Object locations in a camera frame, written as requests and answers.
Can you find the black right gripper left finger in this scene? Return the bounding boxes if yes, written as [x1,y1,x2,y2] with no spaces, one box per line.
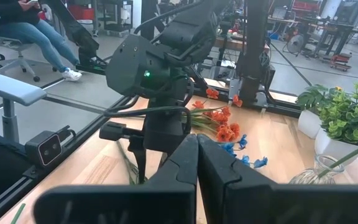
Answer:
[34,134,199,224]

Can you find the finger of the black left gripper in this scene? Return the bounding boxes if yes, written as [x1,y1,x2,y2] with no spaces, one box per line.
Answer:
[128,138,149,184]

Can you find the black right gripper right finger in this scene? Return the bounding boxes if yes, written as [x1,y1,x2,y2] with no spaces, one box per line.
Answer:
[197,133,358,224]

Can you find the blue artificial flower bunch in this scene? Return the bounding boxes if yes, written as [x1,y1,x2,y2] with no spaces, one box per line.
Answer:
[219,133,269,169]

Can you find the clear glass vase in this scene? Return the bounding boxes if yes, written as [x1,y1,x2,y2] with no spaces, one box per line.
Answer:
[288,154,345,185]

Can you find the orange artificial flower bunch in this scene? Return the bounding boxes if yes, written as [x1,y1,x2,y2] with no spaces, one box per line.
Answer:
[181,88,244,143]

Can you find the dark red artificial tulip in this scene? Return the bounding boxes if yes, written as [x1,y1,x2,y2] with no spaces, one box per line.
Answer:
[10,203,27,224]

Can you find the large-leaf potted plant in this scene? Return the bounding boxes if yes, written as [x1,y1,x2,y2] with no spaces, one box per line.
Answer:
[295,83,338,140]

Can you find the black storage rack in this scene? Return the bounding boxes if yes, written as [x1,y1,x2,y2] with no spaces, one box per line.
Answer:
[95,0,135,32]

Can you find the small-leaf potted plant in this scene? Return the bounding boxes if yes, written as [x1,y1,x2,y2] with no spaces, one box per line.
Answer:
[314,81,358,166]

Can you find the red tool cabinet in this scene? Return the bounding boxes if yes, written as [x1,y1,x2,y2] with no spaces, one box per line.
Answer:
[67,2,96,22]

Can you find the grey chair armrest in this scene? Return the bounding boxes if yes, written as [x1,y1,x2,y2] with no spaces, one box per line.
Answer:
[0,74,48,144]

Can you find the white office chair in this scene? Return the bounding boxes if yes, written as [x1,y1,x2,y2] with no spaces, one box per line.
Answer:
[0,11,42,83]

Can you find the floor fan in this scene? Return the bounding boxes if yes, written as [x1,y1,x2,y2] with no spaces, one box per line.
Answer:
[286,34,306,56]

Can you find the red cart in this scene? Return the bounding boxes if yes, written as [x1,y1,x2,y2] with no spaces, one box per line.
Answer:
[330,52,353,72]

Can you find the person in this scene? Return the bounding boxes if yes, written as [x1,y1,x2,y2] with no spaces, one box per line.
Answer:
[0,0,83,82]

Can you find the black work table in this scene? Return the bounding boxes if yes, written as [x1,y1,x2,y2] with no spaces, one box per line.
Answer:
[267,15,358,57]

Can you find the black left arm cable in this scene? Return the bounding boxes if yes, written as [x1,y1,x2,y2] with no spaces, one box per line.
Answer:
[103,77,195,134]

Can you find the black table-level camera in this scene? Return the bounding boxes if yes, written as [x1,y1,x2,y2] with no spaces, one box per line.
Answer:
[25,125,78,167]

